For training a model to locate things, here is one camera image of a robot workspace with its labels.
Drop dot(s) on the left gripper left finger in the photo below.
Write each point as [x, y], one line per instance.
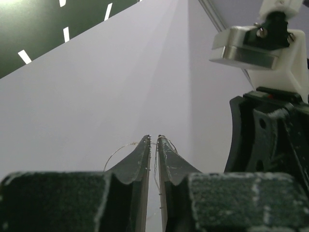
[97, 201]

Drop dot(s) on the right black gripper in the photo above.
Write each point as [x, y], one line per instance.
[270, 133]

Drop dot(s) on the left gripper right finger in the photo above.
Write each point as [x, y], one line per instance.
[192, 201]

